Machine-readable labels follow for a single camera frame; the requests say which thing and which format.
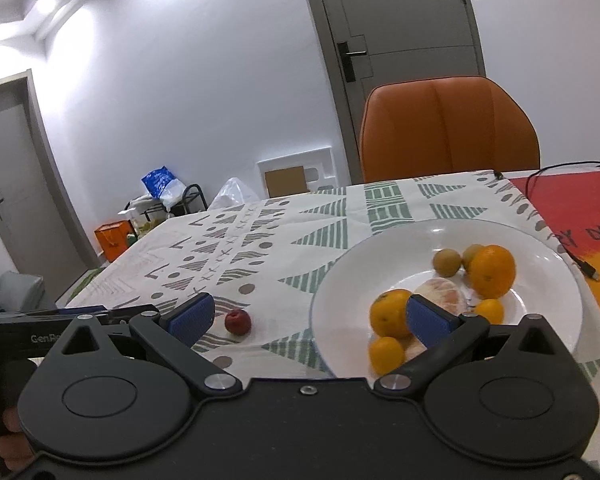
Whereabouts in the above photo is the orange gift bag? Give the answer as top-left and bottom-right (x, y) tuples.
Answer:
(94, 220), (133, 263)

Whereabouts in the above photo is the black metal rack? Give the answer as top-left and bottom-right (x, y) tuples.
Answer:
(119, 184), (208, 226)

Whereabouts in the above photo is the white plate with blue rim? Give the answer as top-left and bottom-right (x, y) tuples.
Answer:
(310, 220), (583, 380)

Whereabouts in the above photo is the blue white plastic bag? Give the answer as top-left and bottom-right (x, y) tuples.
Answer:
(142, 166), (186, 211)

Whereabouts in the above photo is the clear plastic bag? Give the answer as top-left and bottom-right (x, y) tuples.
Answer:
(208, 177), (261, 210)

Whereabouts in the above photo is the orange leather chair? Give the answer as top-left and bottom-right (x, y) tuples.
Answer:
(358, 76), (541, 183)

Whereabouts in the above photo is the patterned white tablecloth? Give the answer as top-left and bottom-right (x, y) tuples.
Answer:
(72, 170), (600, 471)

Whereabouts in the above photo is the brown-green kiwi fruit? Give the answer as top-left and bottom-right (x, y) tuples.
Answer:
(432, 248), (463, 278)

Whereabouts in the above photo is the grey door with lock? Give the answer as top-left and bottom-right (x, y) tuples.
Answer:
(308, 0), (486, 183)

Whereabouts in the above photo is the small red apple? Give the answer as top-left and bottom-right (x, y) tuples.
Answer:
(224, 309), (252, 337)

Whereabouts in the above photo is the red orange mat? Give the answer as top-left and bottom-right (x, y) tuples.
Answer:
(507, 166), (600, 307)

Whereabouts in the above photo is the large orange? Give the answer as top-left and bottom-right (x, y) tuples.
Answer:
(468, 245), (517, 299)
(370, 289), (412, 339)

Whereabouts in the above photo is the grey side door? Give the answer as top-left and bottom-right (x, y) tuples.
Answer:
(0, 72), (99, 300)

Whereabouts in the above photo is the person's left hand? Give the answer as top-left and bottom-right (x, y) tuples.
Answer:
(0, 408), (33, 470)

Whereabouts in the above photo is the round peeled pomelo segment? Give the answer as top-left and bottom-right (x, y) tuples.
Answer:
(415, 278), (468, 315)

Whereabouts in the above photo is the small tangerine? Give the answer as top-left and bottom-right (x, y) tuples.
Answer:
(474, 299), (505, 325)
(368, 337), (405, 376)

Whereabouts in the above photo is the white foam packaging frame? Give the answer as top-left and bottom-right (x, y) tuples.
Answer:
(258, 148), (338, 198)

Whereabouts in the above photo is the long peeled pomelo segment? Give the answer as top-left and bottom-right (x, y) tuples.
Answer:
(399, 335), (427, 362)

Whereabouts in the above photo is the black cable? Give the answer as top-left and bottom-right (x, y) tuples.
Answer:
(493, 160), (600, 281)

